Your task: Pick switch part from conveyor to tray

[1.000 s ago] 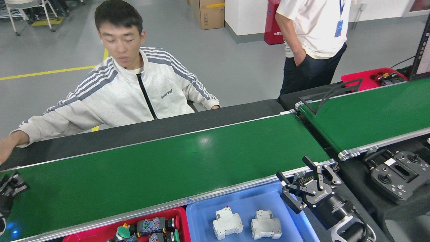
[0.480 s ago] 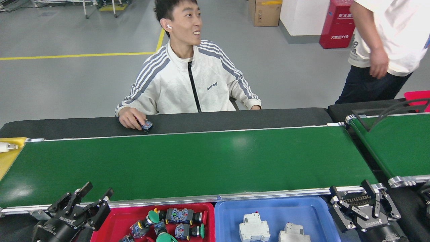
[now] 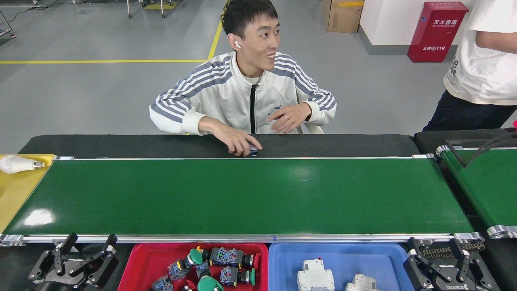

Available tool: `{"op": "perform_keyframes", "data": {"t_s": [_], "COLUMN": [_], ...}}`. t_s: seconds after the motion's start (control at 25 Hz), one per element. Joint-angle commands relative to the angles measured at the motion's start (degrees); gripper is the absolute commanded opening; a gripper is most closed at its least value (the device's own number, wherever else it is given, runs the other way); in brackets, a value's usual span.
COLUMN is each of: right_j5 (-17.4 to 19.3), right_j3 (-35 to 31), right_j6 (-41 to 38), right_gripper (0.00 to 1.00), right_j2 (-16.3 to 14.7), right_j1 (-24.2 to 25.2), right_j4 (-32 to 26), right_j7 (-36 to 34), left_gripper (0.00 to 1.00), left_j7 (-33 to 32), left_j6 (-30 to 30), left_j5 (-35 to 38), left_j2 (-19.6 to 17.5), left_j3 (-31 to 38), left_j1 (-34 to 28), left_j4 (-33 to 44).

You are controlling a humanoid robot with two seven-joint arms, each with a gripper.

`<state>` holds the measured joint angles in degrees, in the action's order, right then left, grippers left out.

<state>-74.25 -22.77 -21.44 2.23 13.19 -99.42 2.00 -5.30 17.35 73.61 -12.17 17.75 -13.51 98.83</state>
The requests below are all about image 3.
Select metal frame rack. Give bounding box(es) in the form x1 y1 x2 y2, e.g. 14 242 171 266
73 0 134 19
137 0 182 18

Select white circuit breaker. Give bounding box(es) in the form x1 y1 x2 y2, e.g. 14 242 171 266
345 274 380 291
297 259 336 291

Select yellow mushroom push button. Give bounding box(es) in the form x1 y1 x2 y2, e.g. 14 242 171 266
197 246 227 268

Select yellow plastic tray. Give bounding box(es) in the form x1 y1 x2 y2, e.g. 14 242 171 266
0 154 56 234

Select green conveyor belt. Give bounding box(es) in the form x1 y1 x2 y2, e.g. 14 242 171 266
0 154 486 247
435 145 517 240

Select black cable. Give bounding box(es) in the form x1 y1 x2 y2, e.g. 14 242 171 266
469 131 517 164

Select seated person's left hand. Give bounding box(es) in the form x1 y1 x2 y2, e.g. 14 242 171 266
267 102 313 135

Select red fire extinguisher cabinet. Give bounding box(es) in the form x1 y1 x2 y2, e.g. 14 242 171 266
407 1 470 63

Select black bracket frame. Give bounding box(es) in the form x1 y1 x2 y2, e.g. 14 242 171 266
444 139 517 167

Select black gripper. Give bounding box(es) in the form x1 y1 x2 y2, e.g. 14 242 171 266
403 238 501 291
28 232 120 291

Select seated person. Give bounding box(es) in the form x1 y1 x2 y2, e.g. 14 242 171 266
149 0 338 136

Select cardboard box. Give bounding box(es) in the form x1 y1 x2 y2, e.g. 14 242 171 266
322 0 365 34

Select black drive chain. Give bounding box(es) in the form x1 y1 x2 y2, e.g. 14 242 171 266
421 242 486 259

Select blue plastic tray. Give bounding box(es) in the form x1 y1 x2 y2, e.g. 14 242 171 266
268 242 416 291

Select white light bulb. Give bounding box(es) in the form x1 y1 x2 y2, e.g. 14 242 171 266
0 155 46 175

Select seated person's right hand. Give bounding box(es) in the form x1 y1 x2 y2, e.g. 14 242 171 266
216 123 263 157

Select standing person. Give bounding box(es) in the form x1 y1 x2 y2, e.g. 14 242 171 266
422 0 517 132

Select red plastic tray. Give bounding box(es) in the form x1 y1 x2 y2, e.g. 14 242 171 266
117 242 269 291

